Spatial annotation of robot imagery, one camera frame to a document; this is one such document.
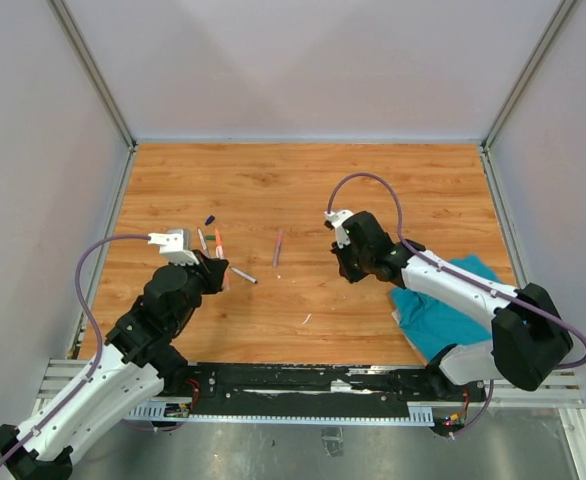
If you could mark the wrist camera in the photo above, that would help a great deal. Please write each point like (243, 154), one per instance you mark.
(174, 246)
(335, 220)

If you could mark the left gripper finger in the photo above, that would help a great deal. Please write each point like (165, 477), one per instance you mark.
(215, 266)
(218, 283)

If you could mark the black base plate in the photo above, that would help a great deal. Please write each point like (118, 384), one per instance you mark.
(314, 391)

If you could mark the orange pen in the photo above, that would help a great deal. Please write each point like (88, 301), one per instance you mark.
(219, 245)

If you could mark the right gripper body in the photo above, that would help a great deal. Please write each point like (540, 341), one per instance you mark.
(351, 263)

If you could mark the purple pen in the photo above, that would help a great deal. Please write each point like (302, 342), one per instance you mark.
(277, 250)

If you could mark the white grey pen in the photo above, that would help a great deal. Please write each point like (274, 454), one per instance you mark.
(244, 275)

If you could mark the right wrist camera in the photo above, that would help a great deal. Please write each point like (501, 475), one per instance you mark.
(335, 220)

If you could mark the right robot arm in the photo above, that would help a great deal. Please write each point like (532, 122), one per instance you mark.
(526, 343)

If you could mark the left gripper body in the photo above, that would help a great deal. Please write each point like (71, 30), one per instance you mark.
(202, 274)

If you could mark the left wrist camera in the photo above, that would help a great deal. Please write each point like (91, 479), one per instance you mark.
(174, 246)

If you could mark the teal cloth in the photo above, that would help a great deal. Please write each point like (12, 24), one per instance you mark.
(431, 325)

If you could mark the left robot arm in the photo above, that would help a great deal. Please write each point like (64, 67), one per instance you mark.
(137, 361)

